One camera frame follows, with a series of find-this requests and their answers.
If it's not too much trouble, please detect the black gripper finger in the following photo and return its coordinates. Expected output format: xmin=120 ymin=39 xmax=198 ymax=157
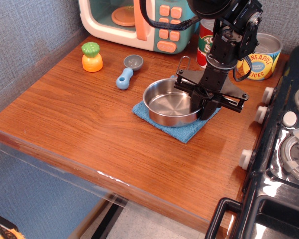
xmin=200 ymin=99 xmax=220 ymax=120
xmin=190 ymin=90 xmax=204 ymax=113

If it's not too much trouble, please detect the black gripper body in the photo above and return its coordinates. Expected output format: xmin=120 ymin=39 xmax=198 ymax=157
xmin=175 ymin=60 xmax=249 ymax=112

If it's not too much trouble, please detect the metal pot with wire handle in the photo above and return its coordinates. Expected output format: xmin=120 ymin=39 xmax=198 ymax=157
xmin=142 ymin=56 xmax=204 ymax=128

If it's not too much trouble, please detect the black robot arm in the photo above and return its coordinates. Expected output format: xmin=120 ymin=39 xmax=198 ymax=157
xmin=175 ymin=0 xmax=262 ymax=120

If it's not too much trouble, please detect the blue folded cloth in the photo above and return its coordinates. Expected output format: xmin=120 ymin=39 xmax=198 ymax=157
xmin=132 ymin=74 xmax=222 ymax=144

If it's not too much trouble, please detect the white stove knob top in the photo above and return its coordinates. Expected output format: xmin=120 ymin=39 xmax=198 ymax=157
xmin=262 ymin=87 xmax=275 ymax=105

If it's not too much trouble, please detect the white stove knob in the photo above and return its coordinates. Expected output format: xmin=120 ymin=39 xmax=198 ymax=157
xmin=239 ymin=149 xmax=253 ymax=170
xmin=262 ymin=87 xmax=275 ymax=105
xmin=254 ymin=106 xmax=268 ymax=124

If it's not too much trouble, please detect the white stove knob middle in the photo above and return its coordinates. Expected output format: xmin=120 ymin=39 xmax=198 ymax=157
xmin=254 ymin=106 xmax=268 ymax=124

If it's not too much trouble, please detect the pineapple slices can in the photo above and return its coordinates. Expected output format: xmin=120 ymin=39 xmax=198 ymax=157
xmin=248 ymin=33 xmax=283 ymax=80

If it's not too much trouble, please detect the tomato sauce can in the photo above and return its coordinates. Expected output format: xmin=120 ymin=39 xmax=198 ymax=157
xmin=196 ymin=19 xmax=215 ymax=69

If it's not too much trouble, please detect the white stove knob bottom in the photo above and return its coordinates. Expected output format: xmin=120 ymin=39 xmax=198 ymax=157
xmin=239 ymin=149 xmax=253 ymax=170

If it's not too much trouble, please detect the blue grey toy scoop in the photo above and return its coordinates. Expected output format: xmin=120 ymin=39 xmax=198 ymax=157
xmin=116 ymin=55 xmax=144 ymax=90

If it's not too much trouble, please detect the toy microwave oven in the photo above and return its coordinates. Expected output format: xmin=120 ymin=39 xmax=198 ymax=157
xmin=78 ymin=0 xmax=199 ymax=54

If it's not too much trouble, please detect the orange toy carrot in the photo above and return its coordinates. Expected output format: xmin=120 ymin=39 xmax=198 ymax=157
xmin=81 ymin=42 xmax=103 ymax=73

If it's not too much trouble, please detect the orange toy plate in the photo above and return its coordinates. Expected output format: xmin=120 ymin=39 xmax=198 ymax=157
xmin=111 ymin=6 xmax=135 ymax=27

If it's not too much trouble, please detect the black toy stove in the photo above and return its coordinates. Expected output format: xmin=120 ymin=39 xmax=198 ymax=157
xmin=205 ymin=46 xmax=299 ymax=239

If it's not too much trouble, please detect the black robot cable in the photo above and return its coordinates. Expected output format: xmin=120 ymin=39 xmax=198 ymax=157
xmin=139 ymin=0 xmax=253 ymax=82

